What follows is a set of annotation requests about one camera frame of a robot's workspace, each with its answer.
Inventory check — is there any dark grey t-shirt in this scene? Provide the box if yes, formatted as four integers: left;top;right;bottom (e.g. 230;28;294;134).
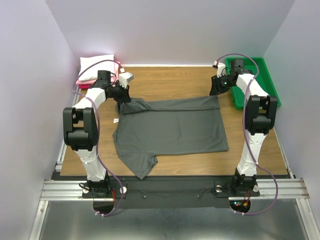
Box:
113;96;229;180

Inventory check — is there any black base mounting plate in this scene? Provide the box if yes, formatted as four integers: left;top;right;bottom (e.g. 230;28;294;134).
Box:
79;176;259;212

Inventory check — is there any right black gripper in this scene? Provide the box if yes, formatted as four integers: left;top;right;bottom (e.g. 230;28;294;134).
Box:
208;73;235;96

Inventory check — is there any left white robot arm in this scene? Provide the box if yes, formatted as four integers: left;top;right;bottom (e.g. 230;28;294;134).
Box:
62;69;134;198

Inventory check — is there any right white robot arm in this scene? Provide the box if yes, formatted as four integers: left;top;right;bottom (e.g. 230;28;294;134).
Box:
209;58;278;195

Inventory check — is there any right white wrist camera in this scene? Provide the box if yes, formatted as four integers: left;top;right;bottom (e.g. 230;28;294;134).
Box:
212;61;227;78

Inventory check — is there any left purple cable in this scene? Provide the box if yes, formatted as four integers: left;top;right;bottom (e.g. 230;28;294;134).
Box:
72;59;128;218

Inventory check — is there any green plastic tray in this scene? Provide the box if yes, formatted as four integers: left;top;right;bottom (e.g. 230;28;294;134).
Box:
230;57;281;110

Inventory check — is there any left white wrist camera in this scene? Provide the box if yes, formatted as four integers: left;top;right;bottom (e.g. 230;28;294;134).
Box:
118;72;134;89

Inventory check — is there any white folded t-shirt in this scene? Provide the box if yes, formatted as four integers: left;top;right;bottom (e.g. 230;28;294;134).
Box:
78;54;119;82

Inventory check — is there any pink folded t-shirt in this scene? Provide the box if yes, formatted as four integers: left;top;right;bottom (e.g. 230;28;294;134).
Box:
75;59;122;85

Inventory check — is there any red folded t-shirt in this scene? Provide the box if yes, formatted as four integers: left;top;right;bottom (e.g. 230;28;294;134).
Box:
78;84;91;90

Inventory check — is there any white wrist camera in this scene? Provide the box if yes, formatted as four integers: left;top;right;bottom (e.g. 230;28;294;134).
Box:
118;72;134;89
212;61;227;78

